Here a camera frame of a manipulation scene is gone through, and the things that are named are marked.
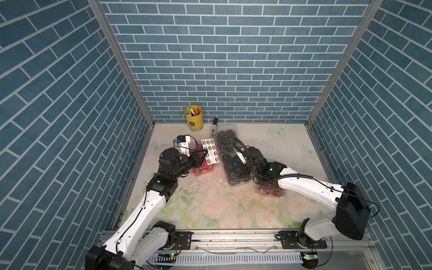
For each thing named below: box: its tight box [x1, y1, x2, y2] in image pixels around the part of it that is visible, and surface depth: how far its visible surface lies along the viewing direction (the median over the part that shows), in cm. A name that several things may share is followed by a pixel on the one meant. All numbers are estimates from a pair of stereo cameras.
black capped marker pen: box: [210, 117, 219, 137], surface depth 118 cm
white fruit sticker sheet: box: [200, 138, 220, 166], surface depth 77 cm
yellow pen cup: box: [184, 105, 204, 132], surface depth 113 cm
